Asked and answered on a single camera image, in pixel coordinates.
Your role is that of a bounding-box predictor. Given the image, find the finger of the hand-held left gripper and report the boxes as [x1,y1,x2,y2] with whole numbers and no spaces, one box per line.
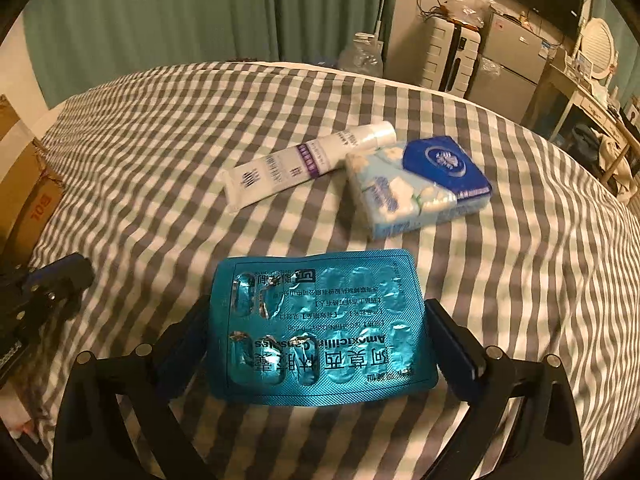
[20,284,85,322]
[15,254,95,292]

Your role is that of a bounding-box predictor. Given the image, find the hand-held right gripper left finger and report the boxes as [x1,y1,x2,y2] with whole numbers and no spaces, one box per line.
[52,292,221,480]

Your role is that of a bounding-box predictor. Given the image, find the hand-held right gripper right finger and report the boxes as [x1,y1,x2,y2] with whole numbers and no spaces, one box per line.
[424,299,586,480]

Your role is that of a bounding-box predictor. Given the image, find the brown cardboard box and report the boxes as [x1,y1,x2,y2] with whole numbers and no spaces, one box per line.
[0,94,66,257]

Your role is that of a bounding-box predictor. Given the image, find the blue blister pack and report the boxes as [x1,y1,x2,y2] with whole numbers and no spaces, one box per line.
[207,247,441,407]

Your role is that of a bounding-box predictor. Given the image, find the white tube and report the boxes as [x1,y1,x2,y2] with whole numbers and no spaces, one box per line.
[222,121,398,213]

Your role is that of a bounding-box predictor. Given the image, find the grey checked bed sheet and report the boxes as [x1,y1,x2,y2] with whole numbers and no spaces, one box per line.
[27,60,640,480]

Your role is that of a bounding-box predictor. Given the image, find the printed tissue packet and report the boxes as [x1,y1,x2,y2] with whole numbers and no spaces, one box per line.
[345,135,493,241]

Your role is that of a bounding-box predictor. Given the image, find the dark clothes pile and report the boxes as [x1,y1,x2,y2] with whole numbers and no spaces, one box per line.
[570,125,602,162]

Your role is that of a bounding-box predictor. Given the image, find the cream dressing table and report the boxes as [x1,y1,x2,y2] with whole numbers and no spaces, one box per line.
[522,62,640,186]

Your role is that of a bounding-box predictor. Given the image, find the green curtain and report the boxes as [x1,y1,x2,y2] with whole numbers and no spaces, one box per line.
[22,0,401,108]

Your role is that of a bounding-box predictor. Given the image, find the white suitcase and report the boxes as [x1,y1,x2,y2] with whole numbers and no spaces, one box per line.
[417,15,483,97]

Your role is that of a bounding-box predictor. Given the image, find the grey mini fridge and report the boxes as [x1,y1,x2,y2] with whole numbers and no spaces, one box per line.
[465,7,556,111]

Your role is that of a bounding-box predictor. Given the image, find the clear plastic bottle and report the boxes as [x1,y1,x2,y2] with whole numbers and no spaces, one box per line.
[340,32,386,74]

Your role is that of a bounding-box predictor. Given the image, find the oval white mirror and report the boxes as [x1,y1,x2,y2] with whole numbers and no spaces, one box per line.
[580,17,617,83]

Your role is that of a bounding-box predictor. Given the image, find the clear plastic bags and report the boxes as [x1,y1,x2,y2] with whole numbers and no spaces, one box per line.
[434,0,492,29]

